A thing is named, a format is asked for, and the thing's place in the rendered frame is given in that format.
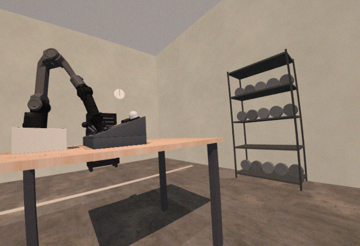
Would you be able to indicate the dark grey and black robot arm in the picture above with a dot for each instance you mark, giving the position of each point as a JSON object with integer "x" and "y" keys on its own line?
{"x": 39, "y": 103}

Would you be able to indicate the grey control console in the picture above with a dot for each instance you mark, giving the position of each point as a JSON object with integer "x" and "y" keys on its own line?
{"x": 131, "y": 132}

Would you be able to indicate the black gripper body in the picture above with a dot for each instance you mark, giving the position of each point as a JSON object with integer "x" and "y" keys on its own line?
{"x": 93, "y": 110}

